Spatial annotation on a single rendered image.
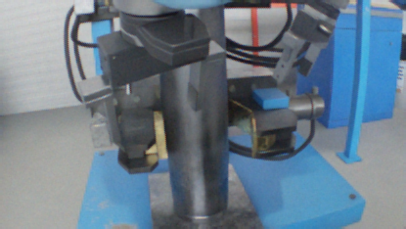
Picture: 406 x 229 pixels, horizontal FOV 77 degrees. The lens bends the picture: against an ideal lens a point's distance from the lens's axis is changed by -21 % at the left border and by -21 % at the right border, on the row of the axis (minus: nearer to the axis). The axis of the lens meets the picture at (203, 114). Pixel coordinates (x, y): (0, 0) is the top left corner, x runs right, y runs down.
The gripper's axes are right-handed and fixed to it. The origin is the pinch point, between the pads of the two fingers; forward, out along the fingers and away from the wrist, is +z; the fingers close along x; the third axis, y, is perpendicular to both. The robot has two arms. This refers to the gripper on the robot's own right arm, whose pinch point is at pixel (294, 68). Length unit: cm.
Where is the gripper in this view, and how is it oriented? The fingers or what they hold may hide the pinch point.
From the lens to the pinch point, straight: 68.7
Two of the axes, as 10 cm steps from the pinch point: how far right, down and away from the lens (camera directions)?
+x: 6.5, -2.0, 7.3
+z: -3.3, 7.9, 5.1
